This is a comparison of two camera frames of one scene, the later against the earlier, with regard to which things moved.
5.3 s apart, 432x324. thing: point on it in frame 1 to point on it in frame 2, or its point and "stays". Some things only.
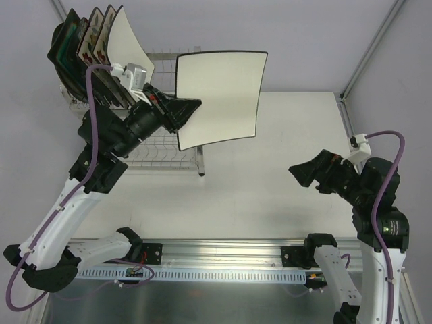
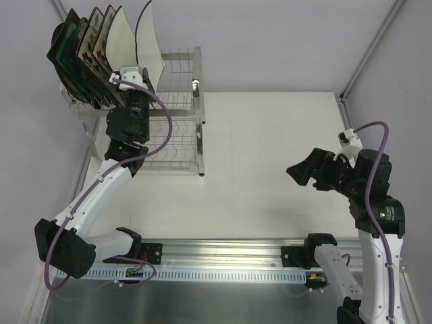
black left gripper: [167, 113] to [136, 96]
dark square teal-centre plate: [63, 52] stays
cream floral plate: [100, 50] stays
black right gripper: [325, 175] stays
